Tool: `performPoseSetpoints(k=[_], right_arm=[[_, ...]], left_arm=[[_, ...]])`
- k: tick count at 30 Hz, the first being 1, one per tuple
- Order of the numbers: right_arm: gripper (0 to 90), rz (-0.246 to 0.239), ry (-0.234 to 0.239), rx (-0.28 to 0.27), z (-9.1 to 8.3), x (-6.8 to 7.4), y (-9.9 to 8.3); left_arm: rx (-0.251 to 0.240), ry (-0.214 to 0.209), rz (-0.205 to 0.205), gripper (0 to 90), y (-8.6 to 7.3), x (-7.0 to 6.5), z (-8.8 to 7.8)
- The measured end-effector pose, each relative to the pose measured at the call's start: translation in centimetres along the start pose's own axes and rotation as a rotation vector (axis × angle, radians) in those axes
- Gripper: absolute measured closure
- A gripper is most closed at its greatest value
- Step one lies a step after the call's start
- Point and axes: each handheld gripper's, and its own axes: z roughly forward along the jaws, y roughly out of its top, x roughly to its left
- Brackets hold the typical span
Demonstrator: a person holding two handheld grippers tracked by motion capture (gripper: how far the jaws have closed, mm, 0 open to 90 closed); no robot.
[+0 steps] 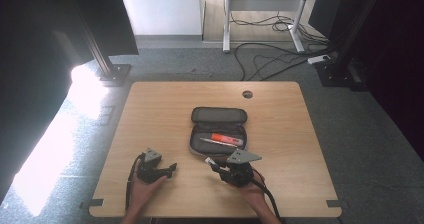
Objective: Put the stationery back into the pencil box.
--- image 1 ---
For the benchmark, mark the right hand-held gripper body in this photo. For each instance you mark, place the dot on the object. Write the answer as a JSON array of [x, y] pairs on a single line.
[[238, 172]]

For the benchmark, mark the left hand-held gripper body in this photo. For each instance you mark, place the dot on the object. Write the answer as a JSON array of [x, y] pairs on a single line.
[[149, 170]]

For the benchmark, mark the orange highlighter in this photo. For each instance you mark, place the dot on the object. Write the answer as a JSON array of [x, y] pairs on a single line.
[[226, 138]]

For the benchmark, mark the grey pencil case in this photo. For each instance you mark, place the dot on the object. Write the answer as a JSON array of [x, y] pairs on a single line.
[[216, 115]]

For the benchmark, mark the person's left hand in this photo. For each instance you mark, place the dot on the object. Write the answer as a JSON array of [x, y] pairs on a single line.
[[141, 192]]

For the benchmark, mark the person's right hand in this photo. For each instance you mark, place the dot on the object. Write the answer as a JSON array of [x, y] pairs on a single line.
[[253, 194]]

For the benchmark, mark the black metal stand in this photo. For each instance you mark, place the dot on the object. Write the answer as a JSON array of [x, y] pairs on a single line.
[[343, 50], [106, 64]]

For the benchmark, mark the white power strip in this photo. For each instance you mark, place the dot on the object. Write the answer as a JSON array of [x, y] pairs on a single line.
[[318, 59]]

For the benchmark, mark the dark curtain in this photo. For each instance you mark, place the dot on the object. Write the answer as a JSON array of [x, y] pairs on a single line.
[[400, 50], [33, 67]]

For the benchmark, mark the white panel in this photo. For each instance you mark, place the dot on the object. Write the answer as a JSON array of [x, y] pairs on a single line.
[[160, 7]]

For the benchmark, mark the white metal desk frame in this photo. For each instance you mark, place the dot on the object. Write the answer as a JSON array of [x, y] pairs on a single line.
[[263, 3]]

